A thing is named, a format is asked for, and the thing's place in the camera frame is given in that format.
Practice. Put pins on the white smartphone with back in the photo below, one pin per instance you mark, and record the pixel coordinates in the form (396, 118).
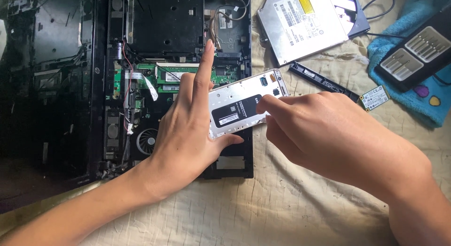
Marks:
(239, 105)

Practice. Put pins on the person's right hand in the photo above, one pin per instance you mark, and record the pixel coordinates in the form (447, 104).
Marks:
(334, 140)

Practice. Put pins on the black laptop lid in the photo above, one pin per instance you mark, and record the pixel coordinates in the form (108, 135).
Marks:
(49, 98)

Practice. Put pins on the person's left hand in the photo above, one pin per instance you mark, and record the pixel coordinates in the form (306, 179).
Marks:
(183, 140)

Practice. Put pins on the green memory module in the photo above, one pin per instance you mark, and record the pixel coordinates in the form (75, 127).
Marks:
(172, 75)

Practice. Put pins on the black laptop cooling fan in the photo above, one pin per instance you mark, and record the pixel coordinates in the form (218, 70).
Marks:
(146, 142)

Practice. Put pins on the black screwdriver bit case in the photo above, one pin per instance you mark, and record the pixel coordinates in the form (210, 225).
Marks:
(415, 55)

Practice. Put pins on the black disassembled laptop base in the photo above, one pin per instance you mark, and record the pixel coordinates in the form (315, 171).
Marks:
(169, 24)

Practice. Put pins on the silver optical disc drive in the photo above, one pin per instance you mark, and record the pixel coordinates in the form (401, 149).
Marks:
(299, 27)

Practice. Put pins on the blue towel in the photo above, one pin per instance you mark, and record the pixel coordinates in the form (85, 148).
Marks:
(433, 101)

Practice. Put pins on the black plastic bezel strip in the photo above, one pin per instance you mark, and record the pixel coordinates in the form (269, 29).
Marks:
(324, 82)

